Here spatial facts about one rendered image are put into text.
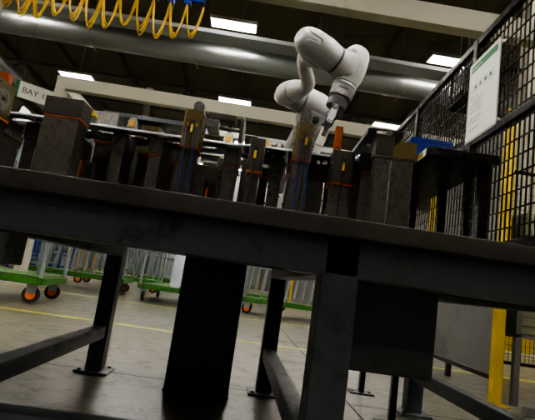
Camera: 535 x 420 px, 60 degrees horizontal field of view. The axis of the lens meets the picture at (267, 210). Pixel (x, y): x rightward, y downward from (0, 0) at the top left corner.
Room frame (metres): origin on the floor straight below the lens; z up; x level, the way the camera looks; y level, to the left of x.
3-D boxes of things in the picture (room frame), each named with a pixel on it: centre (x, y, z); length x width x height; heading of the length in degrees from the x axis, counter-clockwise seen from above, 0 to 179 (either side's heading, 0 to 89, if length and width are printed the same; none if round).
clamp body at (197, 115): (1.41, 0.27, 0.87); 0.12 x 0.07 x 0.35; 0
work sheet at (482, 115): (1.50, -0.69, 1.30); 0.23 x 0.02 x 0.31; 0
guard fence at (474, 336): (3.67, -1.58, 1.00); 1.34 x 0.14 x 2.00; 2
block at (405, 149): (1.47, -0.41, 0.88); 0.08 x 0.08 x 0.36; 0
